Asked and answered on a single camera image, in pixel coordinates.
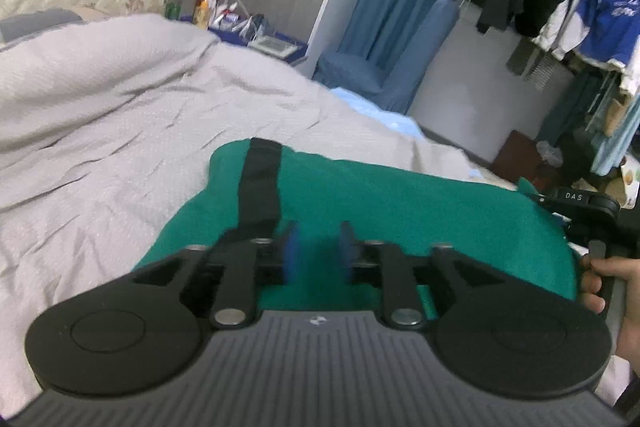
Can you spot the brown wooden box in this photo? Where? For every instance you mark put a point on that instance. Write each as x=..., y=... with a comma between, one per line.
x=519, y=159

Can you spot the blue covered chair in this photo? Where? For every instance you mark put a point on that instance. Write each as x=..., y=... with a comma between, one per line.
x=393, y=90

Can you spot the cluttered bedside table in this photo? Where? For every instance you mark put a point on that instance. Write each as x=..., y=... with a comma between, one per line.
x=225, y=20

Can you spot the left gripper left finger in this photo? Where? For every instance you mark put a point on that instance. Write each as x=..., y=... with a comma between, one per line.
x=248, y=259

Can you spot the grey bed quilt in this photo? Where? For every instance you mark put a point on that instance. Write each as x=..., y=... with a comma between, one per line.
x=107, y=129

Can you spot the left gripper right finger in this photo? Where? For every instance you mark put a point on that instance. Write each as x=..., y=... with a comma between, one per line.
x=397, y=276

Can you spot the grey pillow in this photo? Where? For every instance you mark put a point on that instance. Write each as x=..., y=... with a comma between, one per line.
x=19, y=26

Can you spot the striped hanging garment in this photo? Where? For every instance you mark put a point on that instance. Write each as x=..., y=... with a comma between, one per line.
x=531, y=63

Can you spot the light blue hanging garment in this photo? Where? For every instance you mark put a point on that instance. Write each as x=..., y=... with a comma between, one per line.
x=613, y=124

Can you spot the blue sports jersey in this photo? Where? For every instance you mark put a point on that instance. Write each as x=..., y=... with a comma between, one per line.
x=610, y=30

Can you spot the white grey hanging jacket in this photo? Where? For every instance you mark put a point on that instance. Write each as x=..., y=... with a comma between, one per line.
x=550, y=33

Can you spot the person's right hand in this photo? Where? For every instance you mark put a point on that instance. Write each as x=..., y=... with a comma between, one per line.
x=627, y=270

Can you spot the green hooded sweatshirt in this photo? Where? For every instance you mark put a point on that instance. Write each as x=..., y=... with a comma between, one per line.
x=502, y=228

